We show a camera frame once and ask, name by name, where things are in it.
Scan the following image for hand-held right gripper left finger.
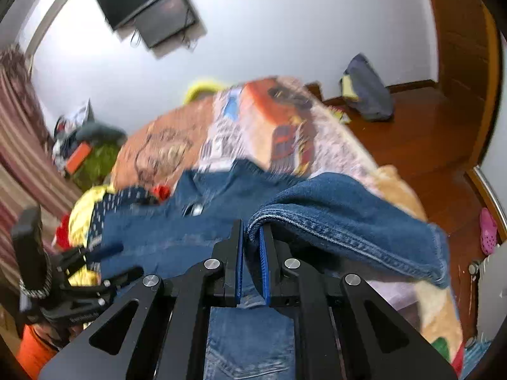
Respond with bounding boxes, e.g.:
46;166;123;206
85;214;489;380
37;219;244;380

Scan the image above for blue denim jeans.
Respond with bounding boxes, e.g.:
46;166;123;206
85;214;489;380
89;160;451;380

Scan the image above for green cloth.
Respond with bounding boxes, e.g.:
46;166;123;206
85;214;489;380
73;140;123;193

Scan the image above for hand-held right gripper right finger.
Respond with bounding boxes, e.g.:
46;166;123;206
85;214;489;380
259;225;459;380

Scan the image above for pile of mixed clutter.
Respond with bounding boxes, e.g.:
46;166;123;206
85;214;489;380
51;101;96;167

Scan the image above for grey backpack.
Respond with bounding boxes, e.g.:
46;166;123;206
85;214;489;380
340;53;395;123

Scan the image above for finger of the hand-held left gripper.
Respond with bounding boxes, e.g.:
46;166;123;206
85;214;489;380
59;243;124;270
65;266;144;298

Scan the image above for yellow cloth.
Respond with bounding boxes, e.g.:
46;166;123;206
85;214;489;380
68;185;116;286

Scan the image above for orange box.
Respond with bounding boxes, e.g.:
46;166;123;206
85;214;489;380
64;142;91;175

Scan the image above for printed orange blanket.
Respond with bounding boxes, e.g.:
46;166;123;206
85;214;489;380
111;75;465;370

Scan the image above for yellow plastic hoop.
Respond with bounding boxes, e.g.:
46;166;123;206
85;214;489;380
184;79;230;104

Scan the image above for black wall television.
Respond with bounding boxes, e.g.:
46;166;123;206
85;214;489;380
94;0;203;50

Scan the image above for pink clog shoe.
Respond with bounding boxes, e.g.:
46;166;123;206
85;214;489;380
479;207;498;256

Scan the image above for dark dotted cloth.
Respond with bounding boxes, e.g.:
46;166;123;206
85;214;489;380
88;185;160;248

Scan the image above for white heater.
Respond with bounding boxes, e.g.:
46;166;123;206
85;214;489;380
471;253;507;343

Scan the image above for grey pillow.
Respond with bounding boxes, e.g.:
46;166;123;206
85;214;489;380
75;122;128;143

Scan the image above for striped red curtain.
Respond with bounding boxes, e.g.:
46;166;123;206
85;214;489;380
0;43;85;297

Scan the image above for wooden door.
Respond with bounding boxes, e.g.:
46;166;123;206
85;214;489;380
420;0;504;129

